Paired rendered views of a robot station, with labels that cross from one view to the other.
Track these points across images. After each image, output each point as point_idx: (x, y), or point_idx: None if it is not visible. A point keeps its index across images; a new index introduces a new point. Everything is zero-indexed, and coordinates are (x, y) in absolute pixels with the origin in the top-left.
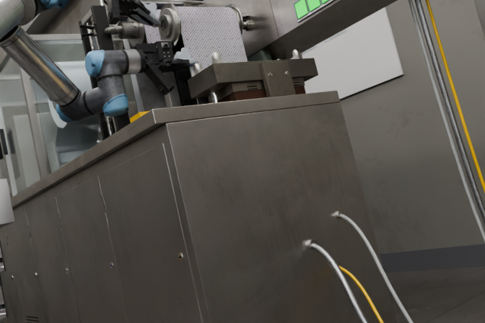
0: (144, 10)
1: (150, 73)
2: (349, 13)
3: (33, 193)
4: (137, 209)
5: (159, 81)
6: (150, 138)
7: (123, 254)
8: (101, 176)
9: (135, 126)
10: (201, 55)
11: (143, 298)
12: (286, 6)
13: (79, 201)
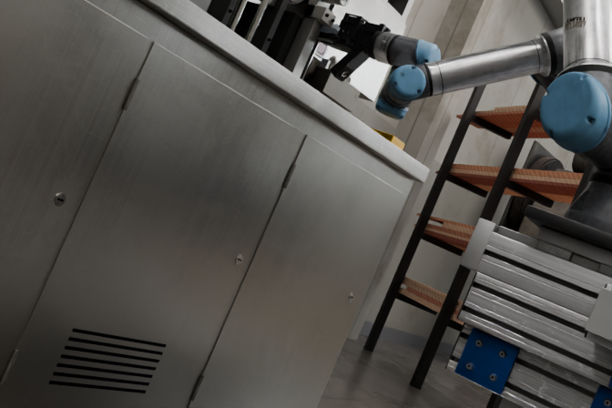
0: None
1: (362, 58)
2: None
3: None
4: (335, 223)
5: (352, 69)
6: (395, 175)
7: (275, 257)
8: (311, 140)
9: (409, 163)
10: None
11: (269, 321)
12: None
13: (230, 121)
